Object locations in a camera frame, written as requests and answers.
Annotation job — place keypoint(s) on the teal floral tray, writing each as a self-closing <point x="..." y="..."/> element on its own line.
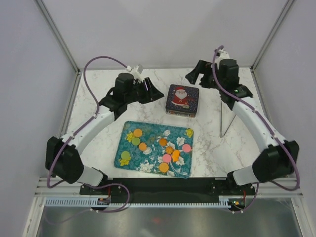
<point x="157" y="137"/>

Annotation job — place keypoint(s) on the orange flower cookie lower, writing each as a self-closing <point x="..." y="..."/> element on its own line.
<point x="175" y="155"/>

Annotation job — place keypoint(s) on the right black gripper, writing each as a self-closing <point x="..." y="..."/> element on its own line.
<point x="203" y="68"/>

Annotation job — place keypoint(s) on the green round cookie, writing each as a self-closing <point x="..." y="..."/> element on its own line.
<point x="136" y="141"/>
<point x="125" y="155"/>

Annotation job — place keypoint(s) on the green round cookie lower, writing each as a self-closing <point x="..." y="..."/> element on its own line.
<point x="125" y="155"/>

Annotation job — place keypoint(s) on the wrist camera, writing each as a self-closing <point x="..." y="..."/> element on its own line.
<point x="136" y="71"/>
<point x="222" y="54"/>

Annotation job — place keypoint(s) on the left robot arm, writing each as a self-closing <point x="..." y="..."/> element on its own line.
<point x="63" y="154"/>

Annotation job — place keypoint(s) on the white cable duct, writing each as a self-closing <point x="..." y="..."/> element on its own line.
<point x="98" y="202"/>

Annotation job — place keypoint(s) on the orange round cookie top left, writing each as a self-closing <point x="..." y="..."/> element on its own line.
<point x="138" y="133"/>

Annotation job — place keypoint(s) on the aluminium frame rail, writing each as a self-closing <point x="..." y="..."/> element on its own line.
<point x="266" y="190"/>

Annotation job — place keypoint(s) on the pink round cookie lower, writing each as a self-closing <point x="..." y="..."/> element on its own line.
<point x="166" y="158"/>

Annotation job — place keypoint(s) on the pink round cookie right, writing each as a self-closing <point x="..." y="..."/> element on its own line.
<point x="186" y="148"/>

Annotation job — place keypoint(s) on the orange round cookie left centre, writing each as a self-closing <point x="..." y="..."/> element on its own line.
<point x="142" y="146"/>

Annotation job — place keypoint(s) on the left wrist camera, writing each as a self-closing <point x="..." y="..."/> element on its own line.
<point x="136" y="71"/>

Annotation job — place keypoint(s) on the green round cookie upper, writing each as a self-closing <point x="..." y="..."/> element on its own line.
<point x="136" y="141"/>

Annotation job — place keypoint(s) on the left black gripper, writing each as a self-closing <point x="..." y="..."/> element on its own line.
<point x="152" y="94"/>

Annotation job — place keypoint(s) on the orange round cookie bottom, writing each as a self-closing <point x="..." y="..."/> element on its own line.
<point x="164" y="167"/>

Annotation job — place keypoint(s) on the pink round cookie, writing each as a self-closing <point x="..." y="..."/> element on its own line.
<point x="186" y="148"/>
<point x="166" y="158"/>

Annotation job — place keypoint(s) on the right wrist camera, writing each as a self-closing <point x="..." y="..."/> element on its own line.
<point x="222" y="54"/>

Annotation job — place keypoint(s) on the black mounting base plate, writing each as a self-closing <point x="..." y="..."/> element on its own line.
<point x="177" y="190"/>

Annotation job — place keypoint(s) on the orange round cookie mid right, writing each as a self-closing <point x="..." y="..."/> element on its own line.
<point x="169" y="150"/>

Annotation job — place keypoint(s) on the gold tin lid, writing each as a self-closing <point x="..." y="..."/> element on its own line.
<point x="182" y="98"/>

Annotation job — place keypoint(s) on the square cookie tin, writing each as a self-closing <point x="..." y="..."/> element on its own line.
<point x="181" y="113"/>

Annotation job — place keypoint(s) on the orange round cookie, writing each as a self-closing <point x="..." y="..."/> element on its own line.
<point x="138" y="133"/>
<point x="142" y="146"/>
<point x="164" y="167"/>

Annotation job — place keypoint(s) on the metal tongs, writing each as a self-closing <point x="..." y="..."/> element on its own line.
<point x="226" y="119"/>

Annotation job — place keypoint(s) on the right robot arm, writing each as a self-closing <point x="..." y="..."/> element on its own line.
<point x="276" y="162"/>

